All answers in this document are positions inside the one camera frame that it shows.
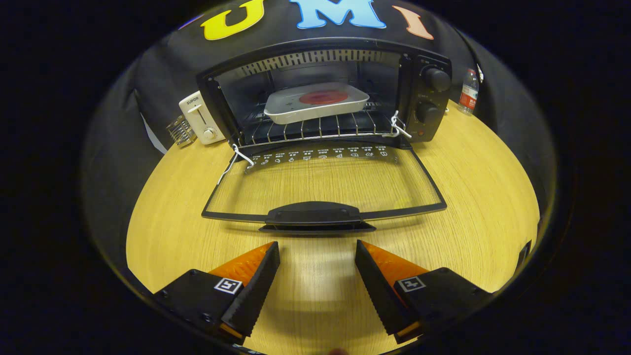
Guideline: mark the pink ham slice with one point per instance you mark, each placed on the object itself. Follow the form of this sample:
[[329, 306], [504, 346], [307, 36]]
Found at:
[[323, 97]]

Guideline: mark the toaster oven glass door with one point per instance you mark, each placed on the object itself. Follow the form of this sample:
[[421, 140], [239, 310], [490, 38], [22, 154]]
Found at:
[[315, 214]]

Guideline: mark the metal oven rack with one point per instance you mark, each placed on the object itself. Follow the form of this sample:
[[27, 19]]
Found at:
[[320, 130]]

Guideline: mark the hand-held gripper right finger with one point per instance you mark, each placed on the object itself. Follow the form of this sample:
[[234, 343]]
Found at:
[[379, 291]]

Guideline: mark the clear water bottle red label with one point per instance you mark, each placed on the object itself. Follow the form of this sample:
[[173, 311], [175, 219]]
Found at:
[[468, 96]]

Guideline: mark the white square plate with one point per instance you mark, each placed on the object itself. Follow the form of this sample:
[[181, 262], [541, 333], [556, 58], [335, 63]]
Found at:
[[286, 111]]

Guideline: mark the black toaster oven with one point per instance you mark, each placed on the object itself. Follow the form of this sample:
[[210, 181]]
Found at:
[[429, 123]]

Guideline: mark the white pop-up toaster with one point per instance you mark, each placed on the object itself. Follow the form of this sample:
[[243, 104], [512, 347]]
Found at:
[[202, 118]]

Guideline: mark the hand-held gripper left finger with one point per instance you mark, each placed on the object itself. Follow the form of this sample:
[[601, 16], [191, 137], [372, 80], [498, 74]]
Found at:
[[254, 293]]

